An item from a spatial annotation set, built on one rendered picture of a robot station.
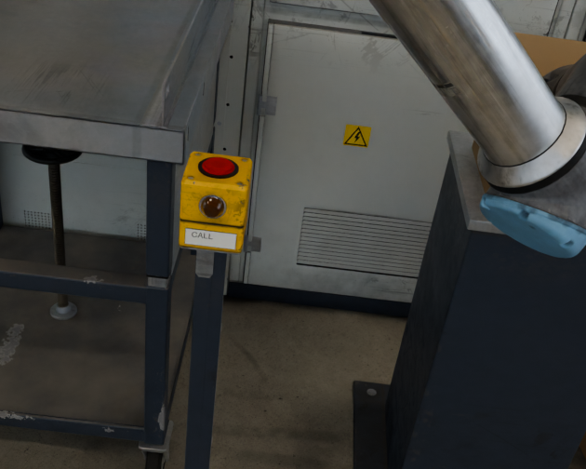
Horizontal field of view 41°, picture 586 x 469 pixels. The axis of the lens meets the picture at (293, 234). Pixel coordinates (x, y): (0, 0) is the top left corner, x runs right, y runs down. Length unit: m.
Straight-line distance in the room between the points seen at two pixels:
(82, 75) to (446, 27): 0.66
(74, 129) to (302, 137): 0.81
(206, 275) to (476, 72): 0.43
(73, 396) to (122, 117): 0.69
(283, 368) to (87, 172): 0.70
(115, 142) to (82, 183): 0.88
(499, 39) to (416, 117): 0.96
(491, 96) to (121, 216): 1.33
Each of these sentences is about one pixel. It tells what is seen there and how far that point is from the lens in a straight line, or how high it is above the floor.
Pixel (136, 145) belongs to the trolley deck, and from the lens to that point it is 1.18.
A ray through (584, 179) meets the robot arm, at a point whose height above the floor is 0.93.
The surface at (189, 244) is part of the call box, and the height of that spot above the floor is 0.81.
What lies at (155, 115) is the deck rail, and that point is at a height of 0.85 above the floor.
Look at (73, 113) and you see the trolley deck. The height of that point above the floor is 0.85.
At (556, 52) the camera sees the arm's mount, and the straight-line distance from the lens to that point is 1.40.
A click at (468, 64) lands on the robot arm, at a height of 1.07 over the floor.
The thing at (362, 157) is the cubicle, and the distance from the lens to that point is 1.91.
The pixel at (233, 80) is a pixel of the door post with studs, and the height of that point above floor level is 0.64.
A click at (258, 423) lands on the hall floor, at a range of 1.85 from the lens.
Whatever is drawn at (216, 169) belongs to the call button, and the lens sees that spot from 0.94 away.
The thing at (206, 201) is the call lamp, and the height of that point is 0.88.
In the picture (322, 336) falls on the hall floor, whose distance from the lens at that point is 2.10.
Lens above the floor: 1.37
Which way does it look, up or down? 34 degrees down
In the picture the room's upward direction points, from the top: 8 degrees clockwise
